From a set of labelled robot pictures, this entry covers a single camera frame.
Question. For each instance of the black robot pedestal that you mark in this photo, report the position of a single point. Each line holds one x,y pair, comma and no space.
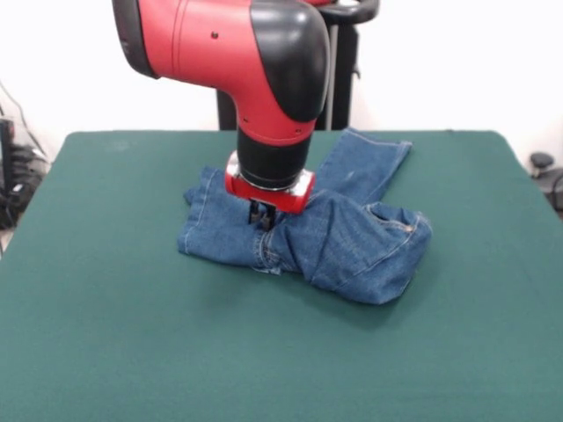
347,66

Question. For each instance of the blue denim jeans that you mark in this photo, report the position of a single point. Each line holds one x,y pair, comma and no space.
352,255

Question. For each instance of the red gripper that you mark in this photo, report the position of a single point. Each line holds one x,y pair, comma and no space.
268,198

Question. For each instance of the dark green table cloth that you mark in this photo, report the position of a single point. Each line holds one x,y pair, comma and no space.
132,343

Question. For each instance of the black equipment box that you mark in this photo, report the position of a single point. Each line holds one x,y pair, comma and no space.
5,140

